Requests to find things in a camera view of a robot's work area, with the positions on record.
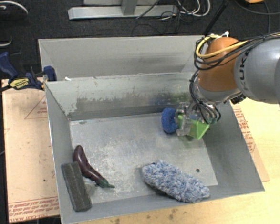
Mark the blue and white fluffy cloth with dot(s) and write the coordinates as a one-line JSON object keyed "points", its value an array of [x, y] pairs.
{"points": [[176, 182]]}

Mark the grey metal bin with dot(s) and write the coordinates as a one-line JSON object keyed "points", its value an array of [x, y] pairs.
{"points": [[123, 143]]}

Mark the brown cardboard board red print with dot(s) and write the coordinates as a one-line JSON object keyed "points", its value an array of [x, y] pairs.
{"points": [[27, 145]]}

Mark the blue round sponge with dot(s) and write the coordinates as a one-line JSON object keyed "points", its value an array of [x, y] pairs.
{"points": [[168, 120]]}

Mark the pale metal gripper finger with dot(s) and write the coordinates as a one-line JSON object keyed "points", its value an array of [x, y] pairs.
{"points": [[184, 130], [181, 113]]}

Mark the dark green flat block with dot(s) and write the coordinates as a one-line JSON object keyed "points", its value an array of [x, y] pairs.
{"points": [[76, 187]]}

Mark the purple toy eggplant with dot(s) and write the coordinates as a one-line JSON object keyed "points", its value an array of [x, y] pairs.
{"points": [[84, 163]]}

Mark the bright green block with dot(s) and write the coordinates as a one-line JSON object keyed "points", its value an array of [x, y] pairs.
{"points": [[200, 129]]}

